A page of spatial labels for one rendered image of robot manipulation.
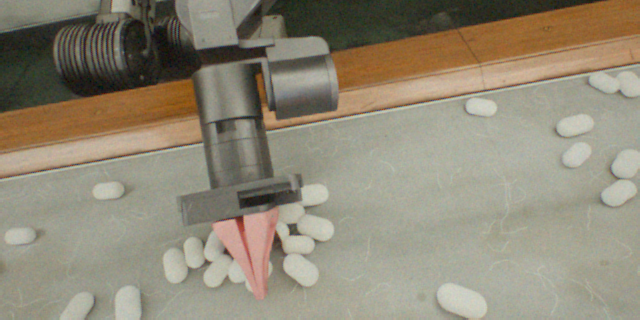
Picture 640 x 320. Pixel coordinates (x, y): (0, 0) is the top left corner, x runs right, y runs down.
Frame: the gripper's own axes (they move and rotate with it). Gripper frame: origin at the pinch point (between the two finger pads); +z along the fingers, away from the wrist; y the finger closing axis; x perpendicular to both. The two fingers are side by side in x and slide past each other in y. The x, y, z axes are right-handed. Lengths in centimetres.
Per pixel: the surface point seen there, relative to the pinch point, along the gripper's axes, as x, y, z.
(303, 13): 176, 7, -97
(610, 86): 11.9, 41.1, -12.5
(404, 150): 11.0, 16.6, -9.7
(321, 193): 6.0, 6.5, -6.8
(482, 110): 11.8, 26.5, -12.6
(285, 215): 4.9, 2.6, -5.3
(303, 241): 2.9, 4.1, -2.8
